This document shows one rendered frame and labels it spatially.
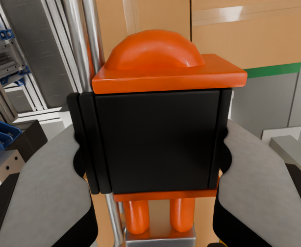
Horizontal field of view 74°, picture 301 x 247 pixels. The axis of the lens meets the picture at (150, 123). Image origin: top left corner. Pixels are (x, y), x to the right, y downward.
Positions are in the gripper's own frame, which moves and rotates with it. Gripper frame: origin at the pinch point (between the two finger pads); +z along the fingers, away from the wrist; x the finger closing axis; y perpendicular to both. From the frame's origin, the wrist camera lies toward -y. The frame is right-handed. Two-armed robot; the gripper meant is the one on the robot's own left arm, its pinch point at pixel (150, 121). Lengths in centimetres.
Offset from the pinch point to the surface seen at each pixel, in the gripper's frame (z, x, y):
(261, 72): 122, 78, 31
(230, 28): 68, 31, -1
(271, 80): 123, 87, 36
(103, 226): 27, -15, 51
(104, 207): 27, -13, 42
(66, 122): 63, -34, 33
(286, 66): 123, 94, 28
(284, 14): 68, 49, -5
